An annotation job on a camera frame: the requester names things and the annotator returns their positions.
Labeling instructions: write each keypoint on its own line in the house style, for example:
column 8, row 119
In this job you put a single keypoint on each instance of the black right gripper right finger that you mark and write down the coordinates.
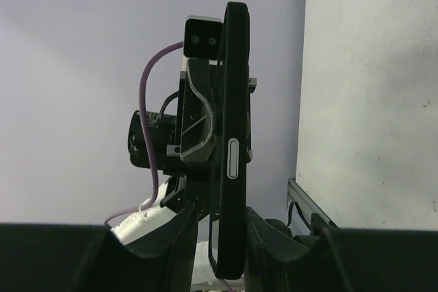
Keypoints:
column 339, row 259

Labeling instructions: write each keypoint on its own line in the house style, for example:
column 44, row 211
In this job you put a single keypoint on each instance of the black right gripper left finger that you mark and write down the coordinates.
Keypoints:
column 53, row 257

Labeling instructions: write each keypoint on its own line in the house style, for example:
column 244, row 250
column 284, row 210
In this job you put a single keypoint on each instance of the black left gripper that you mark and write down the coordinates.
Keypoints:
column 214, row 119

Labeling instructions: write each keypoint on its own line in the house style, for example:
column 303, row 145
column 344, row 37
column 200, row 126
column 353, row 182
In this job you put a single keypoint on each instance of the large black cased phone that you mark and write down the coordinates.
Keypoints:
column 227, row 220

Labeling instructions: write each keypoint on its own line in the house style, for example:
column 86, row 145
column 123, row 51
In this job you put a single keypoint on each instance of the aluminium front frame rail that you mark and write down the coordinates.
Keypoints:
column 302, row 211

